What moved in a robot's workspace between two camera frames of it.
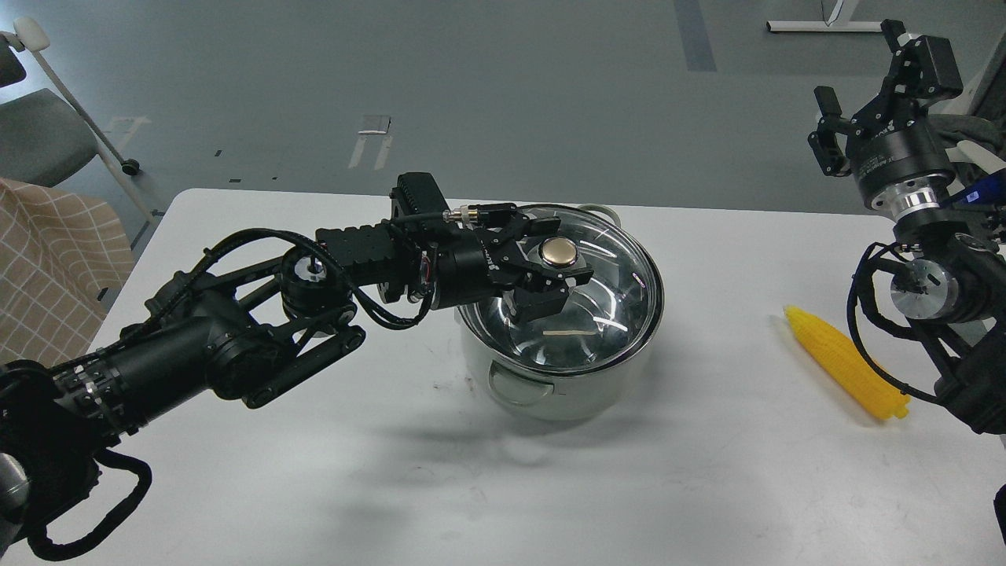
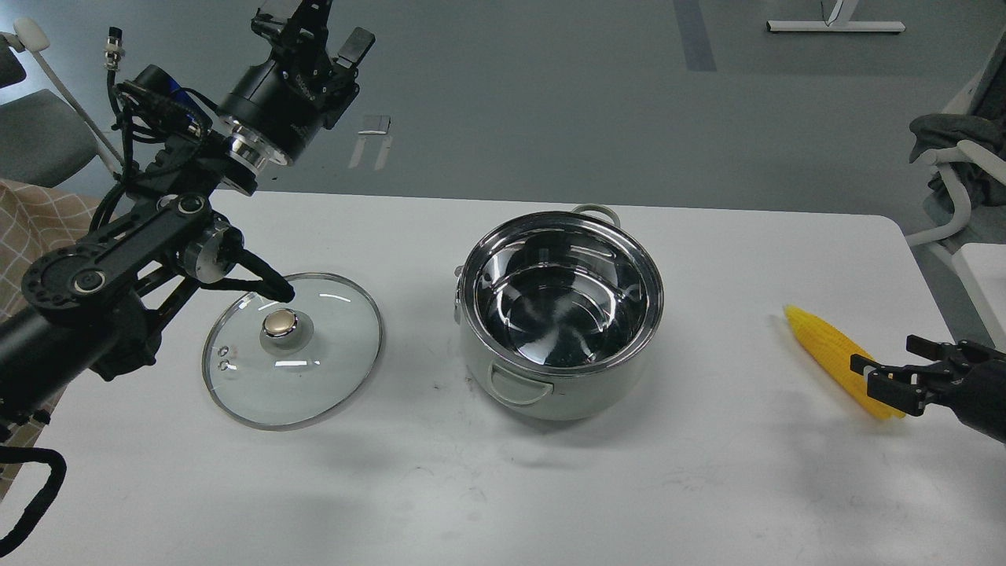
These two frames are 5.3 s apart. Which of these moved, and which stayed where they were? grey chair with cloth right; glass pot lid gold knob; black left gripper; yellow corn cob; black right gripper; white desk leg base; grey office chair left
Moved: glass pot lid gold knob; black right gripper; black left gripper
Stayed: grey chair with cloth right; yellow corn cob; white desk leg base; grey office chair left
